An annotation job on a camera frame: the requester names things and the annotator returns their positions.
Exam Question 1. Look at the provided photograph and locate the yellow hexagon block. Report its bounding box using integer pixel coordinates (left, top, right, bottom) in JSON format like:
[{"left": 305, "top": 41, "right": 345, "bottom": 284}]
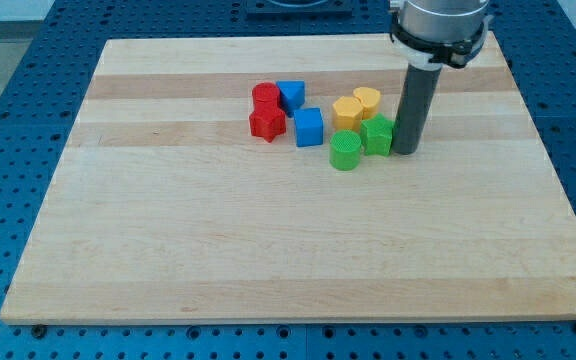
[{"left": 332, "top": 96, "right": 363, "bottom": 132}]

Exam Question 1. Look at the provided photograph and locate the green cylinder block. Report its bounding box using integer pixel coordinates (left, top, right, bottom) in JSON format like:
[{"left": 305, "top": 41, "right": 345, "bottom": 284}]
[{"left": 329, "top": 130, "right": 362, "bottom": 171}]

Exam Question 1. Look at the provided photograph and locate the green star block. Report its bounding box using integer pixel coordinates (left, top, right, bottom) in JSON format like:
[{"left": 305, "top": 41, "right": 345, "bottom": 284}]
[{"left": 360, "top": 113, "right": 394, "bottom": 156}]

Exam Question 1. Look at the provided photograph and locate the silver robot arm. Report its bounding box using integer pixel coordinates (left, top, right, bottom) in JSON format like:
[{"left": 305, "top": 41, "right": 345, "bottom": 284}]
[{"left": 389, "top": 0, "right": 493, "bottom": 71}]

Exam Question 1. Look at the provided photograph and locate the red star block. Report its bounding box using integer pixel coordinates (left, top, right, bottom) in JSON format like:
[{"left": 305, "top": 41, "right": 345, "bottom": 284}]
[{"left": 249, "top": 105, "right": 286, "bottom": 143}]

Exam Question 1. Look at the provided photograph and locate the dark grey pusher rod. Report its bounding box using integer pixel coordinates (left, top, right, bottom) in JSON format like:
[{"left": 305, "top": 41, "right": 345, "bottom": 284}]
[{"left": 391, "top": 65, "right": 441, "bottom": 155}]

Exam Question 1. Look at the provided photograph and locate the red cylinder block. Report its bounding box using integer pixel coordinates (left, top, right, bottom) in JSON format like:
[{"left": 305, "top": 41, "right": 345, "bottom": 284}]
[{"left": 251, "top": 82, "right": 281, "bottom": 110}]

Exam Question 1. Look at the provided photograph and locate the blue triangle block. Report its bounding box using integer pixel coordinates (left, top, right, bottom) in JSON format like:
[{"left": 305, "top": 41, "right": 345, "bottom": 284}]
[{"left": 276, "top": 80, "right": 306, "bottom": 117}]

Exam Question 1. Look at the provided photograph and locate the blue cube block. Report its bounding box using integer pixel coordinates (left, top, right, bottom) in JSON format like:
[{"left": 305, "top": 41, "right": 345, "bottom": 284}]
[{"left": 294, "top": 108, "right": 324, "bottom": 147}]

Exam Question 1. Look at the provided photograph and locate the wooden board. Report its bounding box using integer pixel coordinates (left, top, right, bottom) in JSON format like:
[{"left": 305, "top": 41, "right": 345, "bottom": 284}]
[{"left": 0, "top": 34, "right": 576, "bottom": 325}]

